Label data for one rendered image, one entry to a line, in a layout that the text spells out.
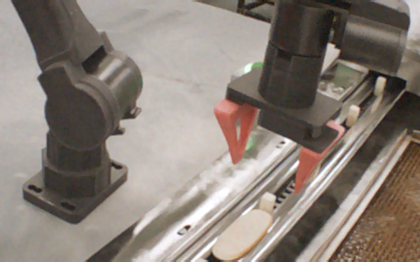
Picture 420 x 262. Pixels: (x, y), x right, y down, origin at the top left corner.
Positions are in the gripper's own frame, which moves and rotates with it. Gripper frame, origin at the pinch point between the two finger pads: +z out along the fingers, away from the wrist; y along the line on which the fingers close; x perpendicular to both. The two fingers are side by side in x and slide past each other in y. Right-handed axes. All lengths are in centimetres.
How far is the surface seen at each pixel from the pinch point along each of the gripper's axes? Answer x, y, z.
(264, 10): -274, 130, 92
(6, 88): -3.9, 46.2, 10.4
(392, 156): -18.0, -9.5, 2.6
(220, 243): 6.8, 0.6, 6.0
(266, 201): -1.6, 0.0, 5.1
